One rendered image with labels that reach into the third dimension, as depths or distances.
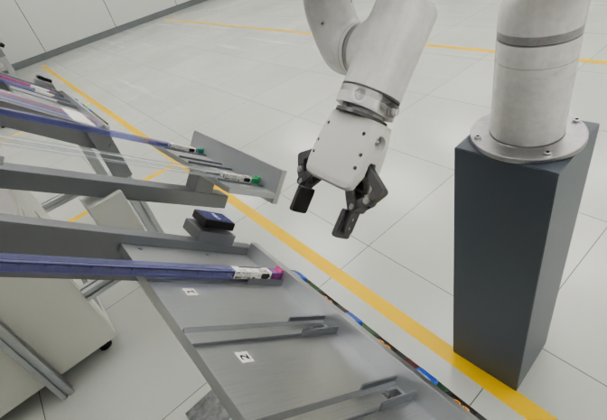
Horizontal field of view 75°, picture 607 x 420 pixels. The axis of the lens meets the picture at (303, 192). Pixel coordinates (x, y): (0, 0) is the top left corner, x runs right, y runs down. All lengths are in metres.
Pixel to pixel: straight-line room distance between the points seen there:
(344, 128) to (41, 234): 0.37
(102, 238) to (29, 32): 7.45
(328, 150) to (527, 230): 0.44
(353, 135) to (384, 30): 0.13
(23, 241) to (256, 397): 0.29
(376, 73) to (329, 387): 0.36
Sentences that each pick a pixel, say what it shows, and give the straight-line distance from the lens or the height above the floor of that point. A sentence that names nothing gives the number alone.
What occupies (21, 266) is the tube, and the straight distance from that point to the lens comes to 0.41.
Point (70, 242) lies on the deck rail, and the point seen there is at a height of 0.89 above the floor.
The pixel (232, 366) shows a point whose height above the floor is 0.84.
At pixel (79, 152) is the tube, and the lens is 0.61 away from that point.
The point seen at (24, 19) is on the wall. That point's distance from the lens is 7.91.
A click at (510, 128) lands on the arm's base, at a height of 0.74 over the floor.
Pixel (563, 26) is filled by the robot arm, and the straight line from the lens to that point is 0.71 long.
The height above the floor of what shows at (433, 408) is 0.72.
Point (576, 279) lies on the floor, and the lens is 1.55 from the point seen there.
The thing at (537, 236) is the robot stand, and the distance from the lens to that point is 0.84.
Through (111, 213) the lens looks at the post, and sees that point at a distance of 0.75.
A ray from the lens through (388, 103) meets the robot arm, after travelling 0.54.
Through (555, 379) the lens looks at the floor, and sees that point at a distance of 1.32.
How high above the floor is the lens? 1.13
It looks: 35 degrees down
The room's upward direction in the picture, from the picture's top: 15 degrees counter-clockwise
